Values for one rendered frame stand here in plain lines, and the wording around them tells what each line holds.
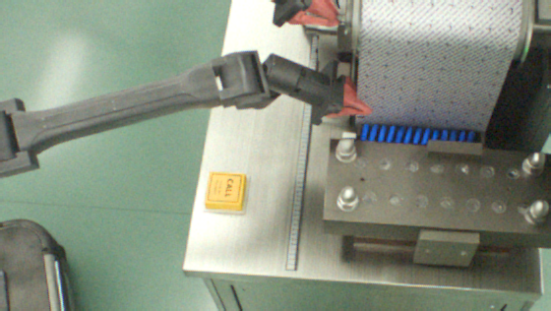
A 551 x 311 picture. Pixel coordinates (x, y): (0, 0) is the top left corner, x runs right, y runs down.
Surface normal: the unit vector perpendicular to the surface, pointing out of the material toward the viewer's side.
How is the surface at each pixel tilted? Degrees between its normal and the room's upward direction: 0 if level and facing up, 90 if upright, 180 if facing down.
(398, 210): 0
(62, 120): 21
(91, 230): 0
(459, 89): 90
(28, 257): 0
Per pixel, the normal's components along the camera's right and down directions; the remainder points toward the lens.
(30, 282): 0.02, -0.44
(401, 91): -0.07, 0.89
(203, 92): 0.08, -0.11
